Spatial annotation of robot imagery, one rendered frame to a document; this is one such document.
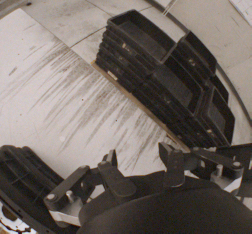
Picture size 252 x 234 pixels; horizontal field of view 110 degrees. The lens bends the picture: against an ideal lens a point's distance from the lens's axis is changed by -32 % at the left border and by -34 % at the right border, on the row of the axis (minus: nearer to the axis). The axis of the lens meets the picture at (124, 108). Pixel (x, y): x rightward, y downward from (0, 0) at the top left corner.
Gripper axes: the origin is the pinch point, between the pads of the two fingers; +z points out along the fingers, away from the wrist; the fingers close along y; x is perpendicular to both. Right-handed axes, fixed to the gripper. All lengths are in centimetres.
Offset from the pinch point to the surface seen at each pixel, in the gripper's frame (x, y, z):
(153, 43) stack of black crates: 46, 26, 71
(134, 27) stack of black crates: 60, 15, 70
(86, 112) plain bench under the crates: 5.6, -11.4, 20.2
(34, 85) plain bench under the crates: 15.5, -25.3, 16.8
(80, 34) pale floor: 89, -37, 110
